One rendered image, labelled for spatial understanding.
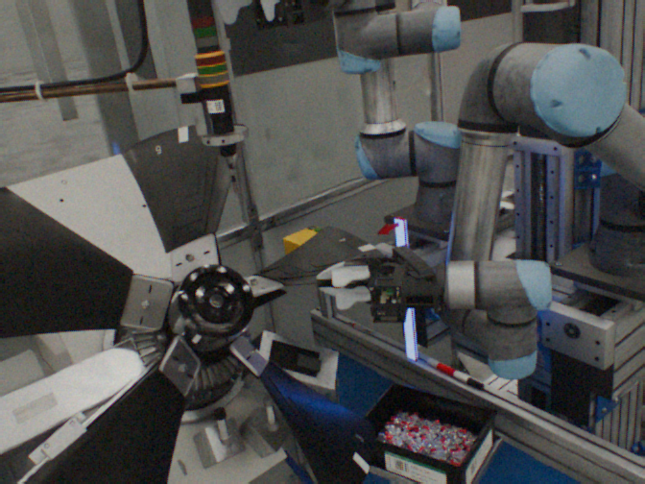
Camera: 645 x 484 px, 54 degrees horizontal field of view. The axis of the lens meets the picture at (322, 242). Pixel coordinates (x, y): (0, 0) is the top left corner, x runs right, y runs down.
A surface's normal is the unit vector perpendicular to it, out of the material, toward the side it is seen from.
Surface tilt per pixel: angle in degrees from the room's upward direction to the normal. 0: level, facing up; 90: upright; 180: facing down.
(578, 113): 86
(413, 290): 6
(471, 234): 82
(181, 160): 43
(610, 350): 90
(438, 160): 90
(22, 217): 70
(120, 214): 50
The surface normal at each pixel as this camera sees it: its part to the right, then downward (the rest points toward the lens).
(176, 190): -0.31, -0.33
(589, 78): 0.33, 0.25
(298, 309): 0.63, 0.22
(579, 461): -0.77, 0.34
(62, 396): 0.40, -0.41
